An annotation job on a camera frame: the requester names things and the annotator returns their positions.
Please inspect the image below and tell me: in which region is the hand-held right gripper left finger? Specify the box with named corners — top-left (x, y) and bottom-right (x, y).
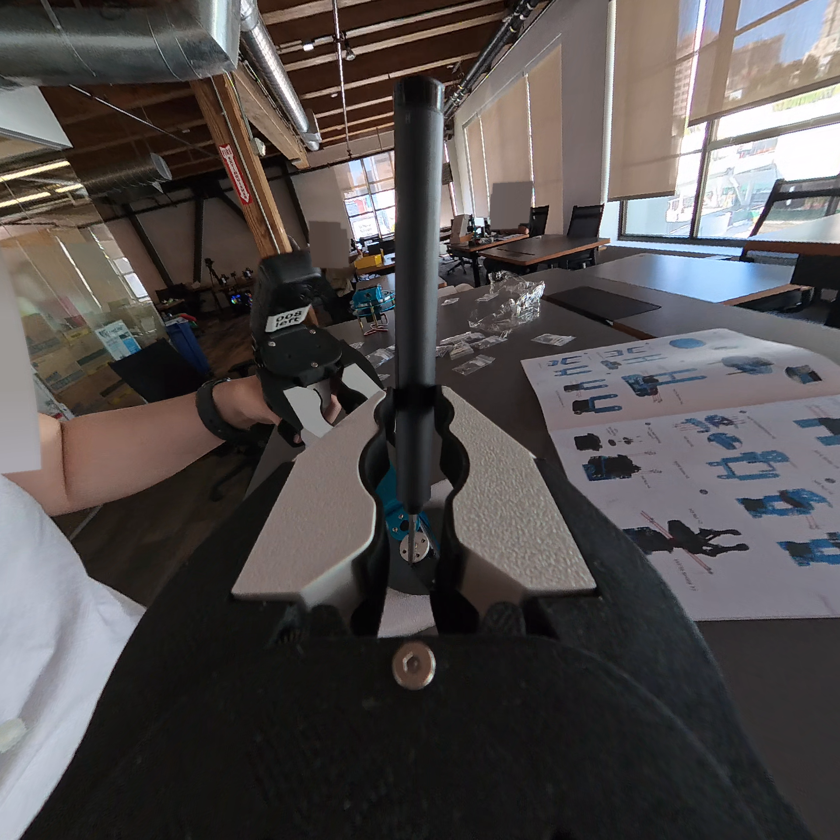
top-left (231, 387), bottom-right (398, 637)

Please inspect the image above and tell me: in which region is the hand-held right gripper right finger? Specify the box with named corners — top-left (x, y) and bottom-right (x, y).
top-left (430, 386), bottom-right (598, 637)

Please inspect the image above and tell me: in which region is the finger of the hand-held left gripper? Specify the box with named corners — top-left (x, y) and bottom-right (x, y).
top-left (282, 384), bottom-right (343, 441)
top-left (336, 354), bottom-right (387, 411)

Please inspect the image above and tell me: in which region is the blue metal bracket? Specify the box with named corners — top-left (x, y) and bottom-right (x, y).
top-left (375, 459), bottom-right (421, 542)

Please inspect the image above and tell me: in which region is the black servo motor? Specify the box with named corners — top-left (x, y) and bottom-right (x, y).
top-left (397, 512), bottom-right (442, 572)

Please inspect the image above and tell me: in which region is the white foam pad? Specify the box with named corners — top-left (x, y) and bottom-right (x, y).
top-left (377, 476), bottom-right (457, 637)

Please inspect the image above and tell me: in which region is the black electric screwdriver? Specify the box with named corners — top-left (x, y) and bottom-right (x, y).
top-left (392, 75), bottom-right (446, 567)

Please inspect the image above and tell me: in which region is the person's left forearm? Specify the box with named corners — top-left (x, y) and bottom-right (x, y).
top-left (0, 410), bottom-right (227, 516)

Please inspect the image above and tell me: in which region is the dark neighbouring desk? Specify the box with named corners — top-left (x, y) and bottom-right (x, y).
top-left (577, 252), bottom-right (815, 308)

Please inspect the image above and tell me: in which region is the person's left hand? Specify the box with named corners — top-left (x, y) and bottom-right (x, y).
top-left (223, 377), bottom-right (283, 431)

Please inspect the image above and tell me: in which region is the small blue toy robot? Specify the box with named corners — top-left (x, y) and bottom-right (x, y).
top-left (351, 285), bottom-right (395, 336)

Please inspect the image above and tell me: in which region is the black wristwatch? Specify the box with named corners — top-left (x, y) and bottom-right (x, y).
top-left (196, 377), bottom-right (247, 442)

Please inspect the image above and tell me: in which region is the blue bin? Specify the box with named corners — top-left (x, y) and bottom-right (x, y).
top-left (164, 318), bottom-right (203, 376)

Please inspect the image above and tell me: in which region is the pile of small screw bags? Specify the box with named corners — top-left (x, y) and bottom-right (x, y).
top-left (351, 292), bottom-right (575, 378)

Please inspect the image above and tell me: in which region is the crumpled clear plastic wrap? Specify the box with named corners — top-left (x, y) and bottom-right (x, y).
top-left (469, 272), bottom-right (546, 332)

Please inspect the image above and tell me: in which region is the red and white sign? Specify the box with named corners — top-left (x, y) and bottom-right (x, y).
top-left (218, 141), bottom-right (253, 207)

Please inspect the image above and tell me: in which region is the open instruction booklet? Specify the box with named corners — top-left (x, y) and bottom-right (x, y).
top-left (520, 328), bottom-right (840, 621)

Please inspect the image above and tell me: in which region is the stack of cardboard boxes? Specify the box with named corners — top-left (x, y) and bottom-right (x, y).
top-left (23, 315), bottom-right (165, 414)

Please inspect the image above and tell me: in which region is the wooden office table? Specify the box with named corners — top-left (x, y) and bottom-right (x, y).
top-left (482, 233), bottom-right (611, 270)

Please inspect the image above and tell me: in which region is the silver insulated pipe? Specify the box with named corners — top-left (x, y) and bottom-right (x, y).
top-left (239, 0), bottom-right (322, 148)

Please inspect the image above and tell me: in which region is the person's white shirt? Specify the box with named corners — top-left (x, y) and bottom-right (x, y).
top-left (0, 476), bottom-right (145, 840)

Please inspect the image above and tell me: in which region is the beige roller blind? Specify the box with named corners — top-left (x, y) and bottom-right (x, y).
top-left (525, 46), bottom-right (565, 217)
top-left (689, 0), bottom-right (840, 126)
top-left (607, 0), bottom-right (700, 201)

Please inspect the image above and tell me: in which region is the wooden post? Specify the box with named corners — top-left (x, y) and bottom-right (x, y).
top-left (190, 75), bottom-right (293, 257)

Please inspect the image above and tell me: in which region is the large silver air duct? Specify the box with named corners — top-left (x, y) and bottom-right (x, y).
top-left (0, 0), bottom-right (244, 86)

